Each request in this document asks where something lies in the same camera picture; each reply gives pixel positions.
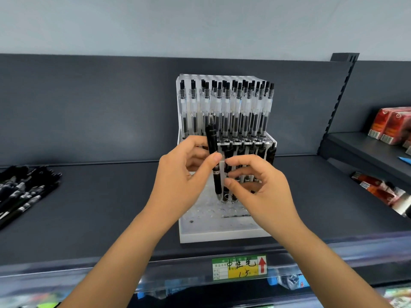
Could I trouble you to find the red orange packets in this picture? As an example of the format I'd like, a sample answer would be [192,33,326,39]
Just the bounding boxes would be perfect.
[350,171,411,218]

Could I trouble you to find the dark grey side shelf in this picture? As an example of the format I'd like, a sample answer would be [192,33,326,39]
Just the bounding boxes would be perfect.
[319,131,411,193]

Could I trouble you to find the clear acrylic pen display stand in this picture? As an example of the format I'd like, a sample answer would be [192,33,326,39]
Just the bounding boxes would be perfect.
[176,74,278,244]

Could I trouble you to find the red packet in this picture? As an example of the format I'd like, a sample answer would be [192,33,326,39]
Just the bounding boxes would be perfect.
[367,108,397,140]
[380,110,411,145]

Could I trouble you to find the pile of black pens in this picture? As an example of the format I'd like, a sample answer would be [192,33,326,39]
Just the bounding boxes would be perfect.
[0,165,62,230]

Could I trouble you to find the person's right hand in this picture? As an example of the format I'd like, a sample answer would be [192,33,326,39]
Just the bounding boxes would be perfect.
[223,154,305,238]

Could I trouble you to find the person's right forearm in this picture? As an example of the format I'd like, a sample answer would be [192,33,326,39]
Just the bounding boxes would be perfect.
[273,218,394,308]

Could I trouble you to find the person's left hand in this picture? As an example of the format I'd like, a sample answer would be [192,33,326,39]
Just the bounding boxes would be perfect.
[146,135,223,227]

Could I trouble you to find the rows of clear gel pens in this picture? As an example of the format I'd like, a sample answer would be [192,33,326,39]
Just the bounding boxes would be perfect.
[179,79,275,140]

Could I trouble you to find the person's left forearm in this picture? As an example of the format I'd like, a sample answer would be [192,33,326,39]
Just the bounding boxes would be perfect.
[59,207,175,308]

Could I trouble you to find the black retractable pen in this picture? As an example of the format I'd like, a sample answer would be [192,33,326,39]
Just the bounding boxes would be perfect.
[205,124,223,201]

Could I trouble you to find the row of black pens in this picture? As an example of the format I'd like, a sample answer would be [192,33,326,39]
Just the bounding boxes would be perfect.
[223,142,277,202]

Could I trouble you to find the clear shelf price rail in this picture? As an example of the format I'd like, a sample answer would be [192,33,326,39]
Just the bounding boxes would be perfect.
[0,232,411,300]

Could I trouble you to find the green yellow price label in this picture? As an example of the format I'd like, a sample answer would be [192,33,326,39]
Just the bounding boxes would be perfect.
[211,255,268,281]

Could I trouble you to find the dark grey shelf board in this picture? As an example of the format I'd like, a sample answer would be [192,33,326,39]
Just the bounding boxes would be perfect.
[0,154,411,267]

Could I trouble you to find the dark grey shelf upright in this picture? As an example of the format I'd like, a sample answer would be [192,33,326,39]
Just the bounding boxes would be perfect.
[317,53,360,156]

